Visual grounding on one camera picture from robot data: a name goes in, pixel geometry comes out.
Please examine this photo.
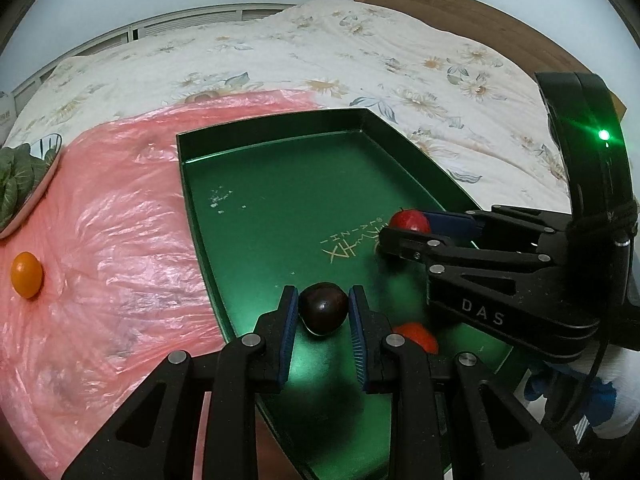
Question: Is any right white blue glove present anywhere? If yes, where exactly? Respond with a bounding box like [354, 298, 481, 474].
[524, 342, 639, 440]

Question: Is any white radiator cover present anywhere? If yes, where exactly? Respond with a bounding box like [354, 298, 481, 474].
[11, 3, 288, 115]

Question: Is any white blue patterned plate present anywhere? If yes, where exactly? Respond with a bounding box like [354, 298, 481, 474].
[0, 132, 64, 240]

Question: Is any orange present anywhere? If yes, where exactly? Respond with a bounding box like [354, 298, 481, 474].
[11, 252, 43, 299]

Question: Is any black camera module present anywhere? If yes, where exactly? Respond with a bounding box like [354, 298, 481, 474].
[535, 72, 638, 233]

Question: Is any green shallow tray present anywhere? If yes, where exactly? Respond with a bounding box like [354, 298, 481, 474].
[176, 107, 516, 480]

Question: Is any green leafy vegetable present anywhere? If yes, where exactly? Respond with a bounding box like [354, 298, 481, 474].
[0, 143, 59, 231]

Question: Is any floral bed quilt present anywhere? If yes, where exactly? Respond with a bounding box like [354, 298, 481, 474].
[9, 0, 570, 211]

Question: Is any pink plastic sheet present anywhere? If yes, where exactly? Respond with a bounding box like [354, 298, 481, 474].
[1, 90, 316, 479]

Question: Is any wooden headboard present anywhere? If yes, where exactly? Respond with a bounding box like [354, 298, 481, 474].
[354, 0, 626, 116]

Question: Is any red apple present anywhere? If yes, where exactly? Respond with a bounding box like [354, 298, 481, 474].
[388, 209, 432, 233]
[393, 322, 439, 356]

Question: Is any dark purple plum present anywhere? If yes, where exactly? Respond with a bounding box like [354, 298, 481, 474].
[298, 282, 349, 337]

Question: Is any white paper bag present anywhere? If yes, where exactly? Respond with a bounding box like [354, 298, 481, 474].
[0, 91, 16, 142]

